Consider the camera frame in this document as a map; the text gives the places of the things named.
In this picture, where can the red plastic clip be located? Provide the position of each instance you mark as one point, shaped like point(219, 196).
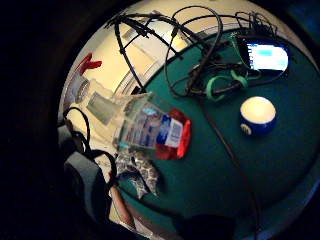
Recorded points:
point(88, 63)

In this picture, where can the clear plastic bottle red cap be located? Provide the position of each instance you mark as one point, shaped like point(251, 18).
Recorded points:
point(156, 128)

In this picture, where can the smartphone with lit screen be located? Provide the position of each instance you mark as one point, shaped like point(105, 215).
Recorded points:
point(268, 57)

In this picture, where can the black tripod stand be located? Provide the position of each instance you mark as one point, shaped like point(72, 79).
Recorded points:
point(140, 30)

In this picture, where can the blue and white billiard ball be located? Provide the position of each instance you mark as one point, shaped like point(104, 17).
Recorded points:
point(258, 116)

